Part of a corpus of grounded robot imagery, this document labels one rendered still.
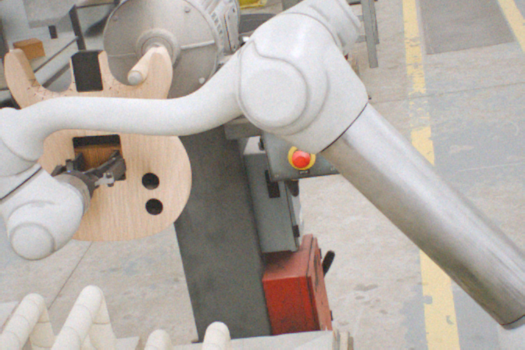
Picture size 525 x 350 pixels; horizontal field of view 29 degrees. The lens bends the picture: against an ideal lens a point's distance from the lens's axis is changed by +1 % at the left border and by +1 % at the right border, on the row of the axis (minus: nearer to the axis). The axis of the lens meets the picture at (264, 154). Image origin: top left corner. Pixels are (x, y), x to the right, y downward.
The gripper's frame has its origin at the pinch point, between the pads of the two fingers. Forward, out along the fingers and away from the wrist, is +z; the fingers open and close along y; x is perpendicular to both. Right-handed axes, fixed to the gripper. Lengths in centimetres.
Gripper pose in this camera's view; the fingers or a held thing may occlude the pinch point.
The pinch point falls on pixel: (98, 158)
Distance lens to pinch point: 210.8
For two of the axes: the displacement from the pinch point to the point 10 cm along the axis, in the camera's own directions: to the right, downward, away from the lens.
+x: -1.4, -9.4, -3.1
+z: 1.2, -3.2, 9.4
